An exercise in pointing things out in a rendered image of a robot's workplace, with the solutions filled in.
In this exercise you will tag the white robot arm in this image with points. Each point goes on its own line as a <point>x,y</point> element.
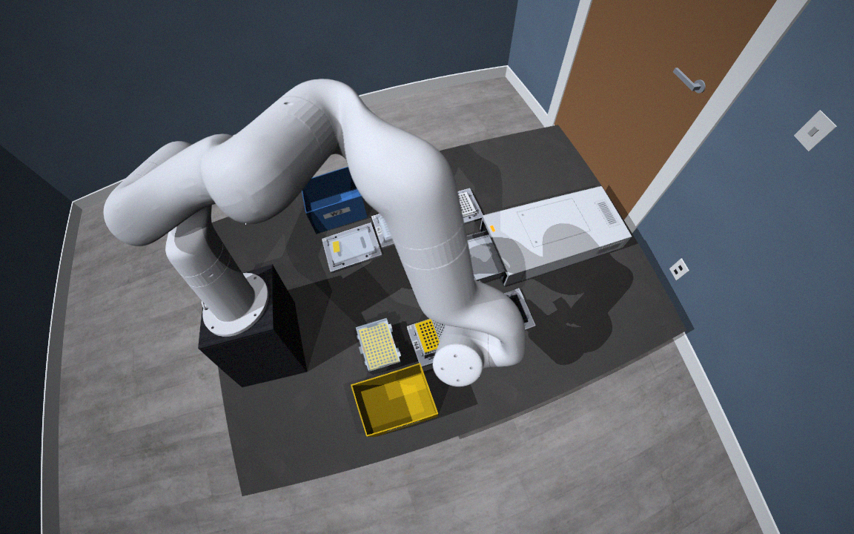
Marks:
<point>257,173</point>

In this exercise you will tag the yellow open tray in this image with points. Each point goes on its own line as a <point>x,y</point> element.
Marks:
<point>396,398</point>

